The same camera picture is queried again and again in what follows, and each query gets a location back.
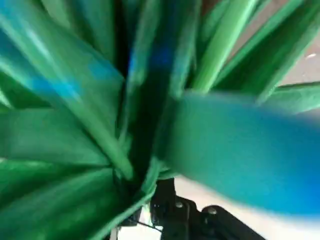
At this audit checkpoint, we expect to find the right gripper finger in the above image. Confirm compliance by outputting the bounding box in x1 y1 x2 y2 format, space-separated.
149 177 261 240

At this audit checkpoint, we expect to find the red tulip bouquet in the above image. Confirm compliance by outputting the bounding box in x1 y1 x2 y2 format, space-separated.
0 0 320 240

